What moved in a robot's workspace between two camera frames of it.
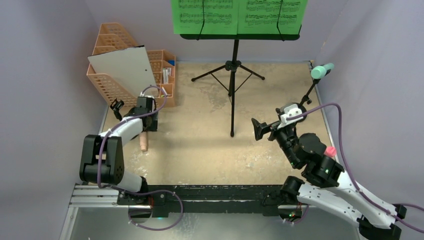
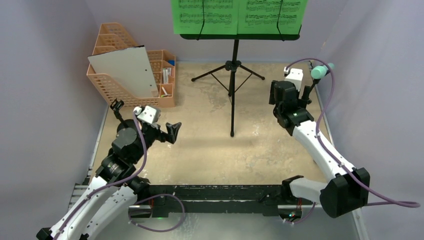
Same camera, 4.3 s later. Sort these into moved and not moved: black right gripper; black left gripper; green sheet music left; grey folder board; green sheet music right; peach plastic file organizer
Moved: black right gripper; black left gripper
Not moved: grey folder board; green sheet music right; green sheet music left; peach plastic file organizer
